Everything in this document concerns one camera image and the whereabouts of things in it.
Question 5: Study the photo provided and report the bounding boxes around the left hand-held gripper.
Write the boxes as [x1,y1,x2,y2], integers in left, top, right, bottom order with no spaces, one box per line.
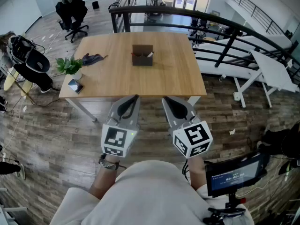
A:
[101,94,141,158]

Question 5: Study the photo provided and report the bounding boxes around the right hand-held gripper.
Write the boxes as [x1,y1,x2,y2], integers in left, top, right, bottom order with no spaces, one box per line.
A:
[162,96,213,159]

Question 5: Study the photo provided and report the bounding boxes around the brown pen holder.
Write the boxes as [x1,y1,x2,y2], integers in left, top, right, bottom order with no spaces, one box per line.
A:
[132,45,154,67]

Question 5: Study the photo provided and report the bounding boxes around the person's left forearm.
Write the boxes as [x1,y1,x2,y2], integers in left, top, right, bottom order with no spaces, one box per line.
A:
[89,153,120,200]

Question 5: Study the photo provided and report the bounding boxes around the person's right forearm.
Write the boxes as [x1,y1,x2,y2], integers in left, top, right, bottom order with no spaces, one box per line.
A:
[187,157,208,192]

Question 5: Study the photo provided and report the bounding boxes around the white table leg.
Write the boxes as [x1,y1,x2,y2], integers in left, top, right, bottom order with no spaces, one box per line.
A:
[65,97,98,123]
[187,96,202,107]

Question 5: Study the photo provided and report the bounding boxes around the black smartphone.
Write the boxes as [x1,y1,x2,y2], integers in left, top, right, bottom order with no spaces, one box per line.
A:
[67,78,84,94]

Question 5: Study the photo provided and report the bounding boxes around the dark blue cloth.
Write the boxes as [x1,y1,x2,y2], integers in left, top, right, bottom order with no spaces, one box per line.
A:
[82,52,108,67]

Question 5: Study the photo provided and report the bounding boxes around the green potted plant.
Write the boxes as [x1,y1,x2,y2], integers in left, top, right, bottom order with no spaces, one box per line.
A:
[55,57,83,80]

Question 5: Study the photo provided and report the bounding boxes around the black monitor screen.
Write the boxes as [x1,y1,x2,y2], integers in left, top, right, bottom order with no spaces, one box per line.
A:
[205,151,270,198]

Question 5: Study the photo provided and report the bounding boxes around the person's white shirt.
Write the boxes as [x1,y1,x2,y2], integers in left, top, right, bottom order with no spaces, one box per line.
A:
[49,159,254,225]

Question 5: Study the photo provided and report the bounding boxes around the white folding table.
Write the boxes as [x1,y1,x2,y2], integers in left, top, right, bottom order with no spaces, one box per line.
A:
[233,49,300,109]

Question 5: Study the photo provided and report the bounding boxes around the pale yellow side table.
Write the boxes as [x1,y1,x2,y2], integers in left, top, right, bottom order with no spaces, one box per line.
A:
[3,67,33,98]

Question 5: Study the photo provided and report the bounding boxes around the dark wrist bracelets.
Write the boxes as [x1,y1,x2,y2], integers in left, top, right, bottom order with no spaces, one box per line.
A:
[98,153,120,171]

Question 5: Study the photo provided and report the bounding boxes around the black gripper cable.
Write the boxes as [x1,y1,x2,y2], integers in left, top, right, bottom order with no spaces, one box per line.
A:
[182,159,190,182]

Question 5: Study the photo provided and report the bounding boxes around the black monitor mount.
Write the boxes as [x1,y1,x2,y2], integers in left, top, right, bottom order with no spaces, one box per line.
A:
[202,192,247,225]

